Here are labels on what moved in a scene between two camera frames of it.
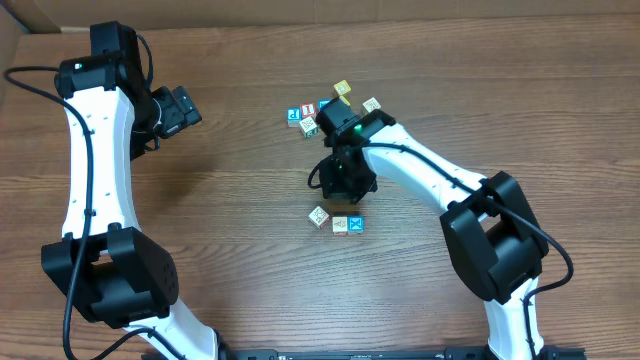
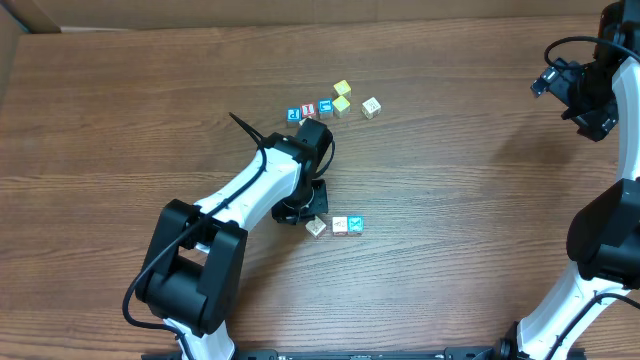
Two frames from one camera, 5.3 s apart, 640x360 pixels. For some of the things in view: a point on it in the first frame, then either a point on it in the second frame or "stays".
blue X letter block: [355, 224] stays
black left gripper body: [185, 106] to [304, 210]
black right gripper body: [347, 185] to [595, 122]
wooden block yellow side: [371, 105] stays
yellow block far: [342, 87] stays
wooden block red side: [340, 225] stays
